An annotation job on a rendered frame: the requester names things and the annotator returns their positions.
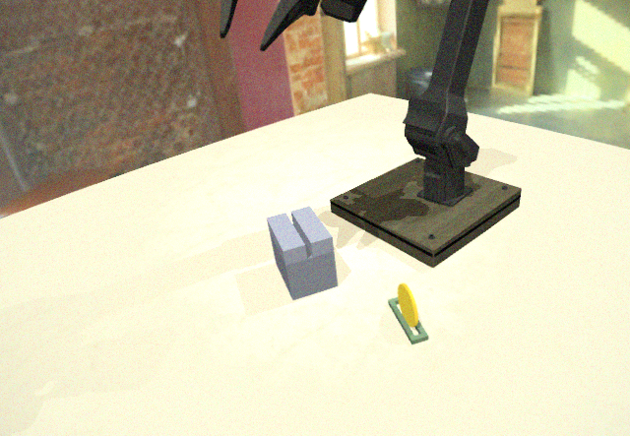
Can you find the green rectangular frame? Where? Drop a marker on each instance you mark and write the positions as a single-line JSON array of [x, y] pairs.
[[422, 337]]

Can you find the gold coin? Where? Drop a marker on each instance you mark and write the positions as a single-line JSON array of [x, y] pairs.
[[407, 305]]

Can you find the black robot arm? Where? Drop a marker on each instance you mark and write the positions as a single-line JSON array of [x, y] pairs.
[[436, 122]]

